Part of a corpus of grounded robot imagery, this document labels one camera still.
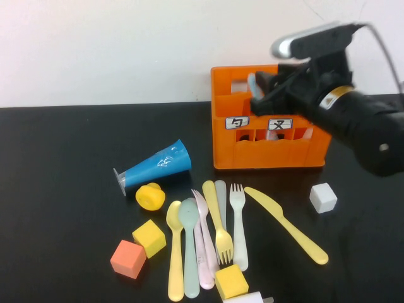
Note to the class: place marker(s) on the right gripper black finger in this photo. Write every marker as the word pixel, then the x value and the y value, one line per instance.
pixel 268 82
pixel 268 107

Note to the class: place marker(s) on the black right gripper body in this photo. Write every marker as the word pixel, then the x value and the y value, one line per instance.
pixel 312 85

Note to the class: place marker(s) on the yellow plastic knife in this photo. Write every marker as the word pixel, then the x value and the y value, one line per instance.
pixel 284 221

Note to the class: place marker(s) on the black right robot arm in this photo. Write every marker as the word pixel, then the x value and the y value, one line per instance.
pixel 363 126

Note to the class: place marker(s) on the orange plastic cutlery crate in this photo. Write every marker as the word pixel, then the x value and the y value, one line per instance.
pixel 227 148

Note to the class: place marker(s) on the white label fork character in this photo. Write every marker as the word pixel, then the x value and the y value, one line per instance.
pixel 280 124

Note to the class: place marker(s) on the white label spoon character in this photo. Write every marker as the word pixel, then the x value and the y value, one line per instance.
pixel 236 122

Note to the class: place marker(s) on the grey plastic fork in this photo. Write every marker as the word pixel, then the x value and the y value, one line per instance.
pixel 221 199

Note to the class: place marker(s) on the white foam cube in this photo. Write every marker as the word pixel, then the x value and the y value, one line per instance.
pixel 322 198

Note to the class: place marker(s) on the yellow plastic fork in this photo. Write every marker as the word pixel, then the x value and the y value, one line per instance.
pixel 212 205

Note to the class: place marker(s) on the white plastic fork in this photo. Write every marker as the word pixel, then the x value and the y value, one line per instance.
pixel 239 221

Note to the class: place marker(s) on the blue cone cup clear base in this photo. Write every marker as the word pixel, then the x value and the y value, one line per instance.
pixel 158 167

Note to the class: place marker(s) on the pink plastic fork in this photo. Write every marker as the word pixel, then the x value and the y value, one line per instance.
pixel 204 221

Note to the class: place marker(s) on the teal plastic spoon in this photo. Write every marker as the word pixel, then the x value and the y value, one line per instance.
pixel 188 217

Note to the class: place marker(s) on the yellow round plastic toy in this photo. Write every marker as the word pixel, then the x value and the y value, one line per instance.
pixel 150 197

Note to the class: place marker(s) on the yellow plastic spoon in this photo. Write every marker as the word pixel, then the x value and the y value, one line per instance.
pixel 175 252

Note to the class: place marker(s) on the pink plastic knife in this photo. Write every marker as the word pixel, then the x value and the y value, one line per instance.
pixel 203 268

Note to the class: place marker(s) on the yellow foam cube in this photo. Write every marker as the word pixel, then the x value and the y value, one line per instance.
pixel 231 281
pixel 150 238

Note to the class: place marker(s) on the white power adapter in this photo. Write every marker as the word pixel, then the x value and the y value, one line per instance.
pixel 243 298

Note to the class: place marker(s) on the orange foam cube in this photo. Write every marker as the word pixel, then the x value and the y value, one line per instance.
pixel 127 259

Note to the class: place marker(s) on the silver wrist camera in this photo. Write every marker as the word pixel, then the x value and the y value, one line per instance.
pixel 309 39

